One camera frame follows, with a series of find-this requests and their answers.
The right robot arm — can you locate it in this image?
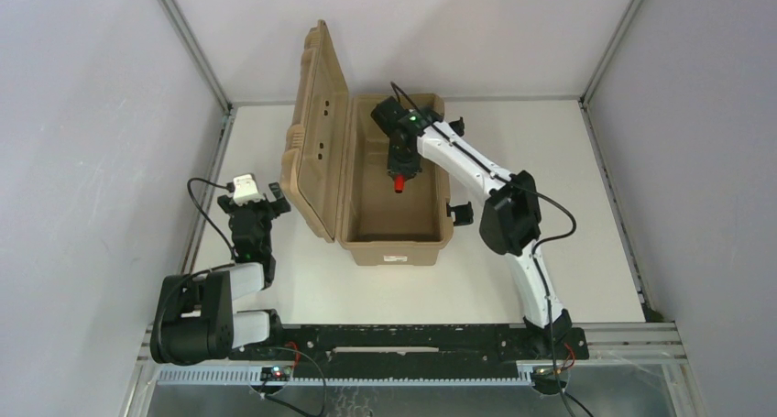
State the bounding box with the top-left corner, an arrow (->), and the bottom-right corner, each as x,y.
370,97 -> 572,347

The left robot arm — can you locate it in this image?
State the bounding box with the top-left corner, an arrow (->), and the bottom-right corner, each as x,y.
149,176 -> 290,366

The tan plastic storage bin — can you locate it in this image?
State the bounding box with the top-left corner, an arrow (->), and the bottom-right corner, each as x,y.
280,20 -> 454,266

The left electronics board with leds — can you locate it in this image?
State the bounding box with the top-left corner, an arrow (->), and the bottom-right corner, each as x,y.
259,366 -> 293,383

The right electronics board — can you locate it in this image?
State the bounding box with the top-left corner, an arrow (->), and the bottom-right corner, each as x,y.
531,367 -> 568,396

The left black camera cable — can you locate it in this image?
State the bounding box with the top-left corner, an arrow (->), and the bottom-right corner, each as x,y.
186,178 -> 239,264

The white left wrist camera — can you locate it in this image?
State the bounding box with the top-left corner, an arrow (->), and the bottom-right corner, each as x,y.
227,173 -> 263,206

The aluminium frame left rail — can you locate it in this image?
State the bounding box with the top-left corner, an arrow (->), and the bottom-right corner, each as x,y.
145,0 -> 238,276

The aluminium frame rail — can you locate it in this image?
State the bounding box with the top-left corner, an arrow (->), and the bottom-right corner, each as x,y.
145,0 -> 238,276
579,0 -> 645,108

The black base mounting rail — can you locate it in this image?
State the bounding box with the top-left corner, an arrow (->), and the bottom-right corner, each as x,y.
228,324 -> 590,378

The grey slotted cable duct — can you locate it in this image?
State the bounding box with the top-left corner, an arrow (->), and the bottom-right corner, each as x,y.
157,366 -> 533,387

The aluminium frame right rail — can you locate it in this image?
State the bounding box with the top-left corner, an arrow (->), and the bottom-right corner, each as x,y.
579,0 -> 645,108

